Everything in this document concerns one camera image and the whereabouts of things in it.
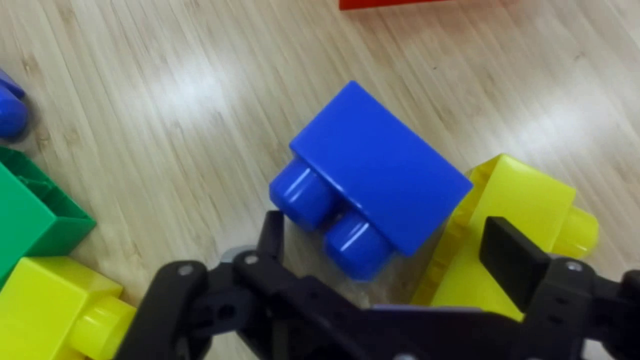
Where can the yellow building block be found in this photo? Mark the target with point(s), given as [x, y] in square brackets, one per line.
[521, 201]
[41, 307]

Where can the green building block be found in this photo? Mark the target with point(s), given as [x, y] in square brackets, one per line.
[27, 212]

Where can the square blue building block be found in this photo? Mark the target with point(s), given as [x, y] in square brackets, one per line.
[381, 167]

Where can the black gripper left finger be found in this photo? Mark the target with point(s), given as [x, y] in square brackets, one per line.
[267, 292]

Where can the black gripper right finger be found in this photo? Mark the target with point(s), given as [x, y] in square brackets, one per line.
[560, 301]

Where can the large blue building block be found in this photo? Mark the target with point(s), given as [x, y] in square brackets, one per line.
[12, 112]

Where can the red four-stud building block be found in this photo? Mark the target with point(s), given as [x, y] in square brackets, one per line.
[381, 3]

